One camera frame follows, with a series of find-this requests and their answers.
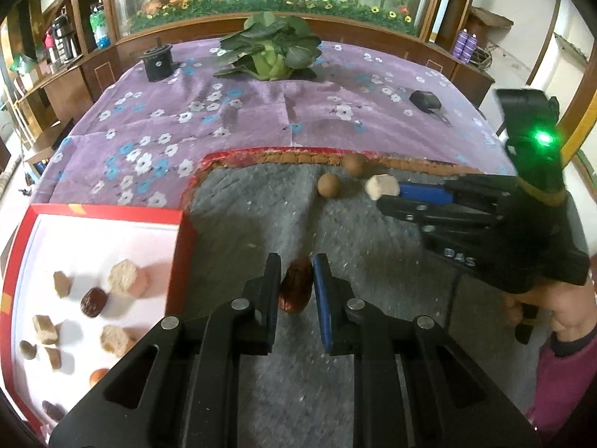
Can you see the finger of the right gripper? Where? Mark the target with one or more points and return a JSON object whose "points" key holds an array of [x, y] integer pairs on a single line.
{"points": [[463, 189], [448, 215]]}

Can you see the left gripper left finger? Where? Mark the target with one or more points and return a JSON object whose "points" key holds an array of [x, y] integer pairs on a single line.
{"points": [[179, 385]]}

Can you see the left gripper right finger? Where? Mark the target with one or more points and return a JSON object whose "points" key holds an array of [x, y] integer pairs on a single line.
{"points": [[413, 384]]}

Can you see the beige corn chunk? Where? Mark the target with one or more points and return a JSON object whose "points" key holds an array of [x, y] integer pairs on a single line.
{"points": [[380, 185]]}

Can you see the dark red jujube date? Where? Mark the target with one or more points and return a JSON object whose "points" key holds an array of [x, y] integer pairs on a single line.
{"points": [[296, 287]]}

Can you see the pink sleeve forearm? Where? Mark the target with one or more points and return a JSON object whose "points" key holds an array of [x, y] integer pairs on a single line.
{"points": [[564, 403]]}

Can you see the person right hand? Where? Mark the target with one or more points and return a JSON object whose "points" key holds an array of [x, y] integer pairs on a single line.
{"points": [[572, 307]]}

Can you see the brown longan fruit far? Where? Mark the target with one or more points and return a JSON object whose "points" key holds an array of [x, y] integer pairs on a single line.
{"points": [[354, 164]]}

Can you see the brown longan fruit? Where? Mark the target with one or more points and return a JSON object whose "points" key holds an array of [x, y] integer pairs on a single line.
{"points": [[354, 164], [329, 185]]}

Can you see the small black pouch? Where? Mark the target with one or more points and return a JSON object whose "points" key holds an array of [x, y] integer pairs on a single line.
{"points": [[429, 103]]}

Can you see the grey felt mat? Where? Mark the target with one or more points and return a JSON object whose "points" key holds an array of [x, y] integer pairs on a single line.
{"points": [[298, 395]]}

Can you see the red date in tray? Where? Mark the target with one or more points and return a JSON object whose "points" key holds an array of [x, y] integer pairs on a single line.
{"points": [[93, 302]]}

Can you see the beige chunk in tray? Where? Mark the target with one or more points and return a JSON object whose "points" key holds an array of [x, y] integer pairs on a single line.
{"points": [[128, 279]]}

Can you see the red white tray box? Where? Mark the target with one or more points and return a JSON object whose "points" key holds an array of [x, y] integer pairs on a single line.
{"points": [[82, 284]]}

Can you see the purple spray cans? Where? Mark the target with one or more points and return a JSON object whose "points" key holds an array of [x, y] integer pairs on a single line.
{"points": [[464, 46]]}

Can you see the green leafy cabbage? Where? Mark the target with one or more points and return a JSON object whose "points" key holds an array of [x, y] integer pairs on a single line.
{"points": [[270, 48]]}

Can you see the purple floral tablecloth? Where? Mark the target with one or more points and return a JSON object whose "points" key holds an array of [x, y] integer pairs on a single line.
{"points": [[141, 142]]}

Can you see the black cylindrical device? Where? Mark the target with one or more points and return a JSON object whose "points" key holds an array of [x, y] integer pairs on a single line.
{"points": [[158, 61]]}

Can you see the black thermos flask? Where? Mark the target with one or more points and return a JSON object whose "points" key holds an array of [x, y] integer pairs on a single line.
{"points": [[64, 39]]}

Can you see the green white bottle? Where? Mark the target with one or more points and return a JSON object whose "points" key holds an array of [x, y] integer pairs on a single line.
{"points": [[98, 24]]}

